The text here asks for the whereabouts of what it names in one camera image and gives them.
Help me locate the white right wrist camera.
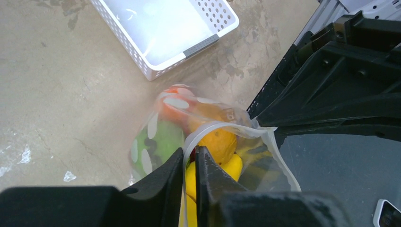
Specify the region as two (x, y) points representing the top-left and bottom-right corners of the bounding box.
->
(373, 199), (401, 227)

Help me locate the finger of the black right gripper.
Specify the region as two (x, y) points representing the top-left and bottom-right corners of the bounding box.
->
(257, 42), (401, 141)
(247, 31), (313, 119)

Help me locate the red apple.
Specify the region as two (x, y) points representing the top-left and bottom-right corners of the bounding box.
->
(157, 84), (196, 134)

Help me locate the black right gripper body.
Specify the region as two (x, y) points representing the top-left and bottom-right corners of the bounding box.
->
(307, 11), (401, 64)

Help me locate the white plastic basket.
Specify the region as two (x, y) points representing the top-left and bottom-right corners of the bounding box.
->
(92, 0), (239, 81)

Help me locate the clear zip top bag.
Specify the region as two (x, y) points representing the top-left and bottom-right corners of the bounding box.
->
(131, 84), (301, 227)

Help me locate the green ridged squash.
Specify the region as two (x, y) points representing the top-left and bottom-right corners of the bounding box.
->
(130, 121), (185, 180)

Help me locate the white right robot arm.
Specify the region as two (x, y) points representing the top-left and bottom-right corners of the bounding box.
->
(248, 0), (401, 141)

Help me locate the yellow bell pepper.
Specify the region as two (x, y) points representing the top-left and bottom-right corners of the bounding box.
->
(179, 154), (245, 227)

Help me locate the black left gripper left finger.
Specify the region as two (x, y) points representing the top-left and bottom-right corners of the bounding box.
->
(0, 148), (183, 227)

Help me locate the small orange pepper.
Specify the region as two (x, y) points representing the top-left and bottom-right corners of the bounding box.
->
(193, 103), (237, 165)

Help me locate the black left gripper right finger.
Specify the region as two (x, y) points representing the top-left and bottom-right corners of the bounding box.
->
(195, 146), (351, 227)

